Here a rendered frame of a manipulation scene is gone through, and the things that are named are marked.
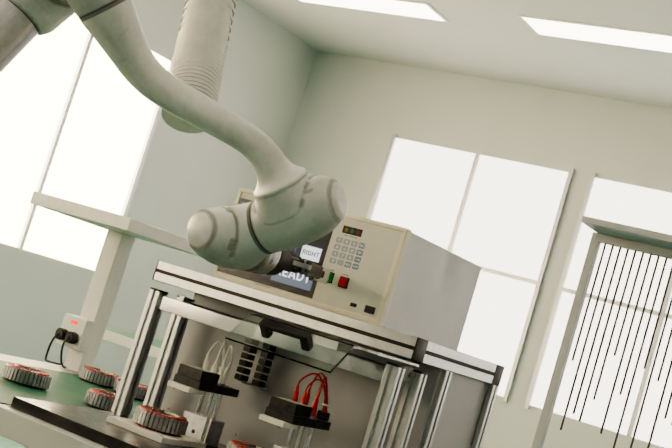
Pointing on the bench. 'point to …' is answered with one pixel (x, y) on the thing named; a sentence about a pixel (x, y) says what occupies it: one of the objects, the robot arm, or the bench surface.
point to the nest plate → (155, 433)
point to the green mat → (63, 391)
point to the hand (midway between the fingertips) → (317, 273)
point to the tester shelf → (330, 323)
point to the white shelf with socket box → (107, 290)
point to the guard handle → (286, 332)
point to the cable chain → (256, 368)
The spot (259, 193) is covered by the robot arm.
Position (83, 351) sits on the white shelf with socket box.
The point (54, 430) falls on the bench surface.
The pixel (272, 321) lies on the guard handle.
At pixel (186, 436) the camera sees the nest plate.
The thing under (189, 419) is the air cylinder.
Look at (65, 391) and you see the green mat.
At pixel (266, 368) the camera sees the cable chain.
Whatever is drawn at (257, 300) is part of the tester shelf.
